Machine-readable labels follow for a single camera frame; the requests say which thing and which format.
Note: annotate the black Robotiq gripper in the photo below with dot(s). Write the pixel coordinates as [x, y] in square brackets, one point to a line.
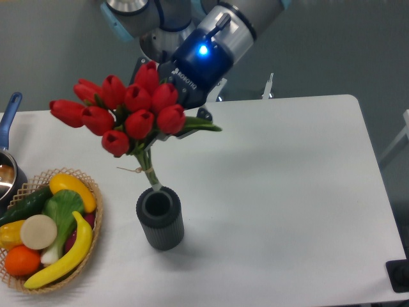
[194, 69]

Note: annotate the red tulip bouquet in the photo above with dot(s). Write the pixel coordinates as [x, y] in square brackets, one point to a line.
[127, 118]

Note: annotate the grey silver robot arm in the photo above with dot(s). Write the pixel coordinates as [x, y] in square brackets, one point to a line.
[162, 26]

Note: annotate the dark grey ribbed vase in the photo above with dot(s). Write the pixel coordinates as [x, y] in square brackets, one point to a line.
[159, 213]

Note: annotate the yellow squash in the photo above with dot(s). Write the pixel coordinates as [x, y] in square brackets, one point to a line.
[63, 181]

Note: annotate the dark red vegetable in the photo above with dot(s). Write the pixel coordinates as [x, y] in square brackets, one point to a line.
[90, 219]

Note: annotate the green bok choy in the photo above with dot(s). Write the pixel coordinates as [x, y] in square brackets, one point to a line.
[59, 208]

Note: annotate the woven wicker basket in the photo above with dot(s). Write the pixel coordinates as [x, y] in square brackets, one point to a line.
[34, 184]

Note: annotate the green cucumber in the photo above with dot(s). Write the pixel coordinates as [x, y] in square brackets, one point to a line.
[31, 205]

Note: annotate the beige round disc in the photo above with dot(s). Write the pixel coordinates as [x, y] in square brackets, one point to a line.
[38, 232]

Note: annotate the yellow banana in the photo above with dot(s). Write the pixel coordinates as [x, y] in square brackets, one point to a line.
[69, 261]

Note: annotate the yellow bell pepper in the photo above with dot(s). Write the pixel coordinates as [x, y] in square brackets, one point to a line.
[10, 235]

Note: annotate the orange fruit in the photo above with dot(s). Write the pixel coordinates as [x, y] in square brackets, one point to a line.
[22, 261]

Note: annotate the black device at table edge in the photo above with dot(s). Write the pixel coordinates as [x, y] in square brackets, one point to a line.
[398, 274]

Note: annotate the blue handled saucepan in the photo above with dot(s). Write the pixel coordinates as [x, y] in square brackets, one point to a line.
[12, 177]

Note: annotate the white furniture frame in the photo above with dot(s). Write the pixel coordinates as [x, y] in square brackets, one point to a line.
[396, 145]

